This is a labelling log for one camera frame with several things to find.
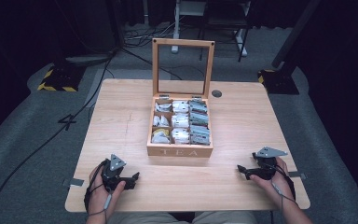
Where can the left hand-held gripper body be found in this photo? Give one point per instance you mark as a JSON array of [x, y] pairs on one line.
[[113, 174]]

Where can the yellow tea bag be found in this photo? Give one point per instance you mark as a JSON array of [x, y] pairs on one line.
[[162, 132]]

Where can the person's leg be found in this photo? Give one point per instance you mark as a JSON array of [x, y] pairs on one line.
[[140, 218], [223, 217]]

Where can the person's left hand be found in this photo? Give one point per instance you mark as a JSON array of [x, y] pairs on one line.
[[101, 196]]

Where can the white metal stand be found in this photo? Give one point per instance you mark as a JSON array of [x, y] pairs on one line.
[[180, 18]]

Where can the round dark table grommet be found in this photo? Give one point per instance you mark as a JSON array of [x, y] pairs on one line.
[[216, 93]]

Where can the person's right hand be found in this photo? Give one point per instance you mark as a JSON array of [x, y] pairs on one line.
[[275, 186]]

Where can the person's left leg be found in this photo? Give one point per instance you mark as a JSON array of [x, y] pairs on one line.
[[140, 218]]

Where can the person's right leg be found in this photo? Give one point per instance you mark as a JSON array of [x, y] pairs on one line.
[[223, 217]]

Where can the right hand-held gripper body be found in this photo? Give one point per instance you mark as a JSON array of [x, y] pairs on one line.
[[265, 163]]

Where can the black metal frame stand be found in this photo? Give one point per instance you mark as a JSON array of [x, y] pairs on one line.
[[227, 18]]

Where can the row of grey tea bags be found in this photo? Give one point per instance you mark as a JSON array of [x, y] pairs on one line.
[[199, 119]]

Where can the wooden tea box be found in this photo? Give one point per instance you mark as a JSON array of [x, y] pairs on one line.
[[180, 151]]

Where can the black tape floor mark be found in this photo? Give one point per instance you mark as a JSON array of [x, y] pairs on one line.
[[67, 121]]

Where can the yellow-black striped stand base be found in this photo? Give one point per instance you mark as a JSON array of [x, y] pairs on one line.
[[278, 82], [60, 79]]

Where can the slanted black stand bar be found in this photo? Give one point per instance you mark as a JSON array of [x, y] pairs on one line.
[[295, 31]]

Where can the pile of white tea bags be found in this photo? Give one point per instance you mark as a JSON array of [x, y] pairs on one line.
[[180, 121]]

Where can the grey metal table bracket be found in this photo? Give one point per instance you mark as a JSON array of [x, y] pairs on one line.
[[74, 182], [296, 175]]

